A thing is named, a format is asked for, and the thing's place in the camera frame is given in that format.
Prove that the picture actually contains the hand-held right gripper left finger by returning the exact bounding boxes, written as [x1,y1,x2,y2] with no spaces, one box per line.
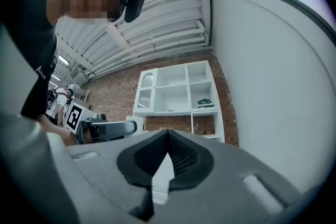
[65,129,169,224]

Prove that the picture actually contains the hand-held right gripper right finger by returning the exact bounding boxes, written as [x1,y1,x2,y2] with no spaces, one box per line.
[153,129,304,224]

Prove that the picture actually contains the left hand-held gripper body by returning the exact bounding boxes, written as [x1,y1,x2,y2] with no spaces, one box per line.
[64,101,108,145]

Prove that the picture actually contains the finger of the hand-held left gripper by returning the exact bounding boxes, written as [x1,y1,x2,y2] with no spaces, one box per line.
[104,120,138,140]

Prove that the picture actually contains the person's left forearm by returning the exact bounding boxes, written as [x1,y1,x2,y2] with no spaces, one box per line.
[38,113,77,146]

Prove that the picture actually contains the ceiling light panel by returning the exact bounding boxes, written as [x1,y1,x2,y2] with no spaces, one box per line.
[57,54,71,66]

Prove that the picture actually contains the white shelf cabinet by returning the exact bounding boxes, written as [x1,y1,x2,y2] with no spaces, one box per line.
[132,60,226,143]

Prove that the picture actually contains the green packet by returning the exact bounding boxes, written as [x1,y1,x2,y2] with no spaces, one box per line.
[196,98,214,109]

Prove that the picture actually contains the white ceiling pipes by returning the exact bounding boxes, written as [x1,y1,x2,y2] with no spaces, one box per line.
[88,19,210,77]

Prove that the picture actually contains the person's black T-shirt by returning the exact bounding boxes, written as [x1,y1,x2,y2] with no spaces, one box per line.
[0,0,60,121]

